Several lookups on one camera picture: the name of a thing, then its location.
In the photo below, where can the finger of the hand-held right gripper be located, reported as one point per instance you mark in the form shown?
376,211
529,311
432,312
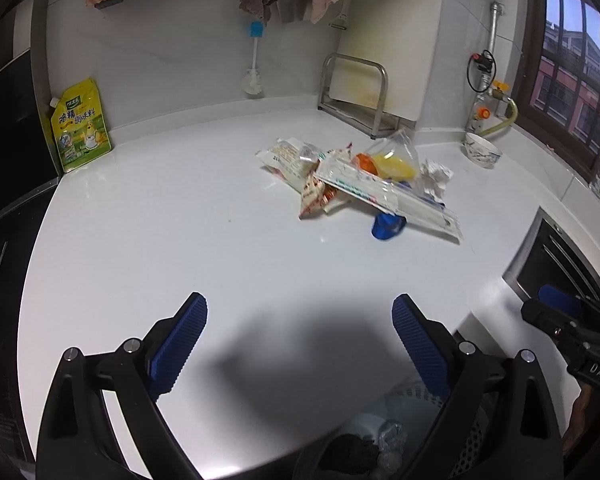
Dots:
562,297
547,317

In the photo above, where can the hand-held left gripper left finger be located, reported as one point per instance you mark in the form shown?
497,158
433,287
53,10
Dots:
177,345

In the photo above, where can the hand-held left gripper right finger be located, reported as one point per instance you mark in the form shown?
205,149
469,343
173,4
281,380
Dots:
422,350

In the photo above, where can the grey perforated waste basket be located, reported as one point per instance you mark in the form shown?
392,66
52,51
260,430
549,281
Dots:
475,435

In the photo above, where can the long white plastic wrapper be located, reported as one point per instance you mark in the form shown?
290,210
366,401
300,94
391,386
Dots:
405,205

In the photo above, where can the white tissue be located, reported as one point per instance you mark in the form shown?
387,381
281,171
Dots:
436,177

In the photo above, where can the yellow plastic lid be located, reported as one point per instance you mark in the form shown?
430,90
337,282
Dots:
392,166

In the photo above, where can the red white snack wrapper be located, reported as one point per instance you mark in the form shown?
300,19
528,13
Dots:
317,195

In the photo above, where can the clear plastic bag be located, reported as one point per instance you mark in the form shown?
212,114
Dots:
395,147

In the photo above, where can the person's right hand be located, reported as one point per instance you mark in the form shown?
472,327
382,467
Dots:
580,420

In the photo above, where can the black kitchen sink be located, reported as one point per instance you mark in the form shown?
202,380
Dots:
560,260

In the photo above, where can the crumpled clear plastic film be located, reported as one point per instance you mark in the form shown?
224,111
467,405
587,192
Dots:
392,442

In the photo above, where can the dark crumpled lump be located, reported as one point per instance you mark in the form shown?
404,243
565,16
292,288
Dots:
352,455

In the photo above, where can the white patterned bowl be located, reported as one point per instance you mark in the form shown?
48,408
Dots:
481,152

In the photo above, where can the gas regulator with orange knob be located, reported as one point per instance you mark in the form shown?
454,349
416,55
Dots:
480,115

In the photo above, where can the dark framed window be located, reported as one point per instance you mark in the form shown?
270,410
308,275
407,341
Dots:
570,65

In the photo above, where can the yellow green seasoning pouch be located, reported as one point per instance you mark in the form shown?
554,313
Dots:
82,127

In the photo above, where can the black stove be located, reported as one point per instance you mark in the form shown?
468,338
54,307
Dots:
5,170

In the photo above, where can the metal cutting board rack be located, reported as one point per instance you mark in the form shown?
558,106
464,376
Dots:
377,105

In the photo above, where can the metal gas pipe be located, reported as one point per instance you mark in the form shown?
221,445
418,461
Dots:
495,40

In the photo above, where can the blue white bottle brush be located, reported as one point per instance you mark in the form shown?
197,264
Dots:
254,65

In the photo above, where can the white cutting board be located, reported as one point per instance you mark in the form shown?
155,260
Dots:
395,35

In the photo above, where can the hanging peeler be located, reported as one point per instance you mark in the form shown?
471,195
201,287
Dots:
339,15

